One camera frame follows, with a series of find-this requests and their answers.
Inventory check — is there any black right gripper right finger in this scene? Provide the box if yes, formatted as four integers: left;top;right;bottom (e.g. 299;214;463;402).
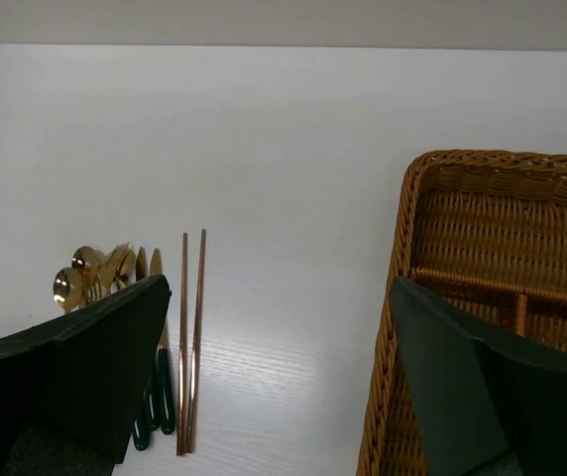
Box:
390;277;567;475

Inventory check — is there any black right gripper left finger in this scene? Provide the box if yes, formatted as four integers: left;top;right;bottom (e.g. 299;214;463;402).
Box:
0;275;170;475

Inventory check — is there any gold spoon green handle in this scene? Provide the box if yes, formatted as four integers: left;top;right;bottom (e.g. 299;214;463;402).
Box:
71;246;99;288
53;267;83;313

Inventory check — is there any gold fork green handle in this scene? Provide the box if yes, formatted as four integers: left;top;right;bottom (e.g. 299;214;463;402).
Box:
113;243;135;290
97;244;128;298

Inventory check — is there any copper chopstick left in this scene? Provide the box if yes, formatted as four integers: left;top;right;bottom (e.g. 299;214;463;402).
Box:
176;233;188;456

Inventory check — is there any copper chopstick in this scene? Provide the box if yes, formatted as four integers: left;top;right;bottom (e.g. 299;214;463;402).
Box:
187;229;207;453
176;233;188;456

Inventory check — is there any copper chopstick right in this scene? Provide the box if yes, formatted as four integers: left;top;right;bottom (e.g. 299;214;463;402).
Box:
187;229;207;453

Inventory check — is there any woven wicker cutlery basket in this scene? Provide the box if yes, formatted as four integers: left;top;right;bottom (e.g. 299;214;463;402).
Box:
354;150;567;476

